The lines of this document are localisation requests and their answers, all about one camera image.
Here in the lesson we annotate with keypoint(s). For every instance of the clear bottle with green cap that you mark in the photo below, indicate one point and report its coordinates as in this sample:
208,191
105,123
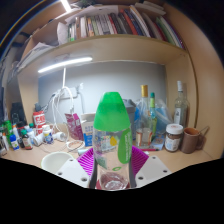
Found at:
111,123

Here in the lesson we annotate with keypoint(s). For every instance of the black boxy bag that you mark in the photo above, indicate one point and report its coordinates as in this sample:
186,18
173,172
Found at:
16,113

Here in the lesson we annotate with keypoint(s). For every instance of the red-labelled white jar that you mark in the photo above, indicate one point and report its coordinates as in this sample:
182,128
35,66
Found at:
39,119

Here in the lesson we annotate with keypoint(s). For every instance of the white-lidded brown jar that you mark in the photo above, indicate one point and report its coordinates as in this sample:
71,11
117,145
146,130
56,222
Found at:
173,138

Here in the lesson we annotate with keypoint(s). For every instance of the red pen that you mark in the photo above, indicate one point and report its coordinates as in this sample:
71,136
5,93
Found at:
149,149

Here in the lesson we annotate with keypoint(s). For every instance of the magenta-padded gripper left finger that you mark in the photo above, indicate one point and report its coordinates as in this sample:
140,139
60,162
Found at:
86,162

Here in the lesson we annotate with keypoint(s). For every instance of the grey water bottle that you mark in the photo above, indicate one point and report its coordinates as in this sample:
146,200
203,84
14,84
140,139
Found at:
132,111

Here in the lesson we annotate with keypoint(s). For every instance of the white pill bottle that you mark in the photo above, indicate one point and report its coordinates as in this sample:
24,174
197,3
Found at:
47,134

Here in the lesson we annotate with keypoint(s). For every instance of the blue plastic bag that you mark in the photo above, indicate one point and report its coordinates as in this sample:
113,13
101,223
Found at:
164,115

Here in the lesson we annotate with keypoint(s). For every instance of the wooden shelf unit with books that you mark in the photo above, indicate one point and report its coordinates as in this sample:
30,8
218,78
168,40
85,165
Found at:
110,46

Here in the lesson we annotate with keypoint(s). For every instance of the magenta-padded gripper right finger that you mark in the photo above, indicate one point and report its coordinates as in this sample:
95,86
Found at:
139,159

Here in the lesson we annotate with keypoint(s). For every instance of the small brown bottle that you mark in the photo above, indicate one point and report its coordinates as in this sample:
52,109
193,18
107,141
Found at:
26,140

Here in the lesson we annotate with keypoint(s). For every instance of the green-capped slim bottle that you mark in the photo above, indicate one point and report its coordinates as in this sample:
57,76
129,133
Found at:
152,108

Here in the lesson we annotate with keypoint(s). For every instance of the white wall socket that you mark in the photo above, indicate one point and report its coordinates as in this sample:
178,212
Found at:
69,92

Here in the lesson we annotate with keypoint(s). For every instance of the white-capped clear glass bottle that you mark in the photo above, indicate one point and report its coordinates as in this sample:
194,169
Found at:
180,106

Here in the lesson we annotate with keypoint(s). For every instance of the white and blue carton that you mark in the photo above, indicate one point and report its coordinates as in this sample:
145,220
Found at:
87,131

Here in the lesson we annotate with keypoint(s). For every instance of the gold-capped clear bottle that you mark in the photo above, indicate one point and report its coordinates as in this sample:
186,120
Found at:
144,115

